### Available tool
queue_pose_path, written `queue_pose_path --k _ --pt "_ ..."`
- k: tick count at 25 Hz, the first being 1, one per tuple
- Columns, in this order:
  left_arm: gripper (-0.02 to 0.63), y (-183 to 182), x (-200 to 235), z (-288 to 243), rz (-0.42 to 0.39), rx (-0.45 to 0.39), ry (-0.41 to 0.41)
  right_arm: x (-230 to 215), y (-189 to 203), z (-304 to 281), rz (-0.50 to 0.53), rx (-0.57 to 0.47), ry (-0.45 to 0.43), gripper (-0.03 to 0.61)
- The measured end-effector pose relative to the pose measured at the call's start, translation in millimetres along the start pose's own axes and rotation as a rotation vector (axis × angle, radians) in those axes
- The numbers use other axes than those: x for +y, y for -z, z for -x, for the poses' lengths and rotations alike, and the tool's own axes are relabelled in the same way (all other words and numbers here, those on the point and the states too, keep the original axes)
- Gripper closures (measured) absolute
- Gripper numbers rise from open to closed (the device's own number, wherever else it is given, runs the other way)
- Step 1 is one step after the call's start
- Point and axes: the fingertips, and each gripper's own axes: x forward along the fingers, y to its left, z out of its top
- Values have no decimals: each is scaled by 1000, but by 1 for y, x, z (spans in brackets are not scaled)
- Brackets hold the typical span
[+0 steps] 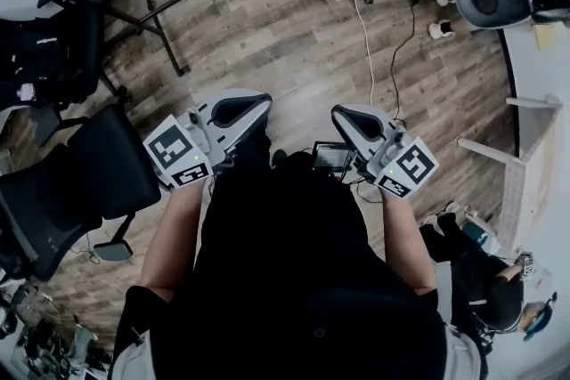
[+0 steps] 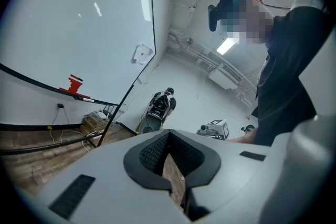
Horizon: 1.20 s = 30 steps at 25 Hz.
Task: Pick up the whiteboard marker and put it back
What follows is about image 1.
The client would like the person's right forearm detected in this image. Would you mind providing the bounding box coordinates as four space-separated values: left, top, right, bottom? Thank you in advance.
378 190 440 295

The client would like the white wooden stand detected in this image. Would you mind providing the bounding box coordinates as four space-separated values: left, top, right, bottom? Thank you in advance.
457 95 563 255

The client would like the white floor cable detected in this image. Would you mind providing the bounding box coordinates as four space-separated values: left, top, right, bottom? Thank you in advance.
326 0 376 103

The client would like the person in dark shirt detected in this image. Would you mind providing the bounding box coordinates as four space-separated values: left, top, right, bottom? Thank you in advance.
113 133 449 380

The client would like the black bag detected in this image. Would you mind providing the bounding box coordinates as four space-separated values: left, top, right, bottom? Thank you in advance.
0 6 102 102

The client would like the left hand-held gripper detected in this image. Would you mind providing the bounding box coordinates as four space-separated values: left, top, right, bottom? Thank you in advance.
142 87 273 190

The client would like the black display device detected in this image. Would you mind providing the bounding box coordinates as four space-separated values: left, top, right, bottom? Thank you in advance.
313 141 357 174

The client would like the black cable with adapter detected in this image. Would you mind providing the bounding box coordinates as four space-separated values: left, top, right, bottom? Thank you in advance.
390 0 423 121

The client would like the person's left forearm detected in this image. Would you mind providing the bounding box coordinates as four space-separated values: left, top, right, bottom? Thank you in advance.
141 180 211 303

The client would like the grey shoulder strap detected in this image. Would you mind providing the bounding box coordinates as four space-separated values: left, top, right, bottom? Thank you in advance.
110 324 155 380
438 319 483 380

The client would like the yellow paper pad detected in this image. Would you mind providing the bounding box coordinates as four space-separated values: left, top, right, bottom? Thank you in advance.
533 24 558 51

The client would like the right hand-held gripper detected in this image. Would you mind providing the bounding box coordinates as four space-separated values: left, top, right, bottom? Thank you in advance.
331 103 440 200

